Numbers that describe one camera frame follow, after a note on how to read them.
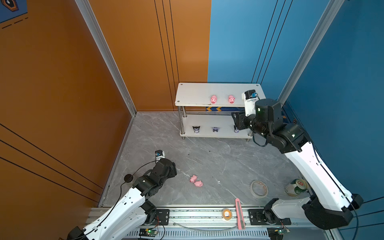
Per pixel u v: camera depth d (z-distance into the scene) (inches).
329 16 28.5
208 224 28.8
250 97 20.2
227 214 29.7
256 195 31.3
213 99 30.0
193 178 33.3
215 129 38.1
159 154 27.9
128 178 31.1
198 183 32.7
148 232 27.9
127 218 22.4
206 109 48.9
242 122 21.7
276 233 27.7
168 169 24.6
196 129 38.0
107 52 33.5
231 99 30.1
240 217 28.7
